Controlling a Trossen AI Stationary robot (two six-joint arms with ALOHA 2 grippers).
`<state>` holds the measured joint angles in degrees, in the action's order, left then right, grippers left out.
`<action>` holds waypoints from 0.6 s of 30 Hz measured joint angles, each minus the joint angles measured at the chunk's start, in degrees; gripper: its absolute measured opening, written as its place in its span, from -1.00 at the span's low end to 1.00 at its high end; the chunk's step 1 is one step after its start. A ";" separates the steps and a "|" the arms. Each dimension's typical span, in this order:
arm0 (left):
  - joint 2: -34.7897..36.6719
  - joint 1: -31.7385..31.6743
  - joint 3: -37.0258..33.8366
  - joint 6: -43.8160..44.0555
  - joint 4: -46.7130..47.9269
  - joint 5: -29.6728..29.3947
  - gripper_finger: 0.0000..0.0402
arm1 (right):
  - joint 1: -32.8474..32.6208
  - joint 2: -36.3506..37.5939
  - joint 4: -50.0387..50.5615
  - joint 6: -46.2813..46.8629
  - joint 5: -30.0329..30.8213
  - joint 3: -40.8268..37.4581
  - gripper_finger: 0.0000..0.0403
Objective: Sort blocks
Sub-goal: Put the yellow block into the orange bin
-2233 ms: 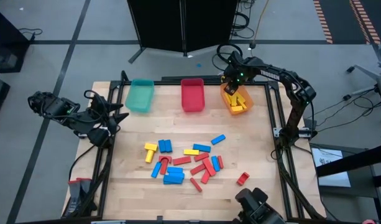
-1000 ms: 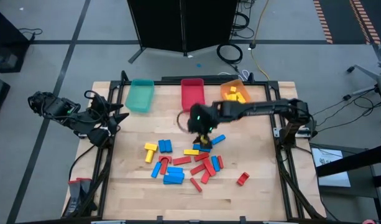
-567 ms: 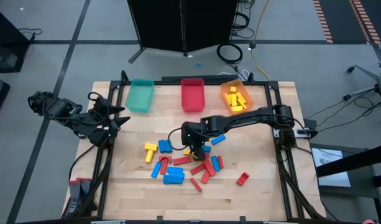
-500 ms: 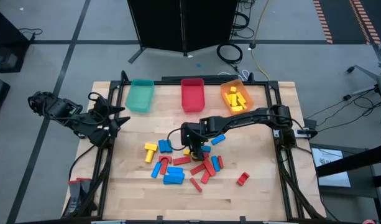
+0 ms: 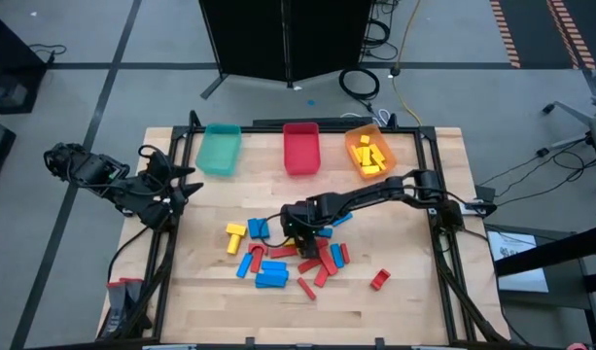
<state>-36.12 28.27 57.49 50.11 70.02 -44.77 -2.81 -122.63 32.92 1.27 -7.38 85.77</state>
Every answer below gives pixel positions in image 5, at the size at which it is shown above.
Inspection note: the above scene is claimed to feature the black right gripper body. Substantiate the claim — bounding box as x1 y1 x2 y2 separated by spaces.
280 199 329 243

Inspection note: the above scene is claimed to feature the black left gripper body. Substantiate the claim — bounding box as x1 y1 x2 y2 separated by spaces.
140 148 187 220

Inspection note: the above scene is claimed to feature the orange plastic bin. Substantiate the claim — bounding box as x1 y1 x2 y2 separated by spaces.
344 122 398 182

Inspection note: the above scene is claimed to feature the wide blue wooden block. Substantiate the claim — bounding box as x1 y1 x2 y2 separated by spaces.
255 269 291 290

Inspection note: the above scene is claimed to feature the teal plastic bin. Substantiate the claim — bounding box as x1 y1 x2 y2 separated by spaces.
195 122 243 177

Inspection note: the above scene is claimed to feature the red plastic bin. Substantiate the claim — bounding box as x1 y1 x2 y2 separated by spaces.
282 122 322 177

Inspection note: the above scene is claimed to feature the black flat bar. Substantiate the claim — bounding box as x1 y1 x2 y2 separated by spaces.
252 117 374 129

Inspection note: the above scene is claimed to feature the black partition panel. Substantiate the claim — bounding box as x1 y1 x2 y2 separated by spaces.
197 0 375 101

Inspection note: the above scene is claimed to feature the black power box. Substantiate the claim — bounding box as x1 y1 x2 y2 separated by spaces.
473 184 498 204

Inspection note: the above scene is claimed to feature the black cabinet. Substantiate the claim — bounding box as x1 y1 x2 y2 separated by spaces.
0 9 50 117

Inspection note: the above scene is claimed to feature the white sheet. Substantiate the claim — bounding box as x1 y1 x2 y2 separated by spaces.
485 229 550 294

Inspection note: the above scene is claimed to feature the black beam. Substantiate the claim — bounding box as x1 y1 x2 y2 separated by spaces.
493 222 596 279

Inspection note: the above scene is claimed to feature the black aluminium table frame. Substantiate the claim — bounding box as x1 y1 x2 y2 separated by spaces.
95 109 510 347

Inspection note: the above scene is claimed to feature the white cable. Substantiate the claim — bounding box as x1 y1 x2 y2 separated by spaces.
339 108 392 127

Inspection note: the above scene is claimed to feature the coiled black cable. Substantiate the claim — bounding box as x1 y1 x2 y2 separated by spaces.
337 67 381 101

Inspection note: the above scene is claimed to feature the thin black floor cable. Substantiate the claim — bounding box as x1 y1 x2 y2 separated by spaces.
27 43 68 65

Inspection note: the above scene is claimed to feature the black cable bundle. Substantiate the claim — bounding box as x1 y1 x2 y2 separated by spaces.
361 0 400 62

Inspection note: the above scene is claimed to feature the yellow floor cable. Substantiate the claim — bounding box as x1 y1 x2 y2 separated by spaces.
391 0 424 126

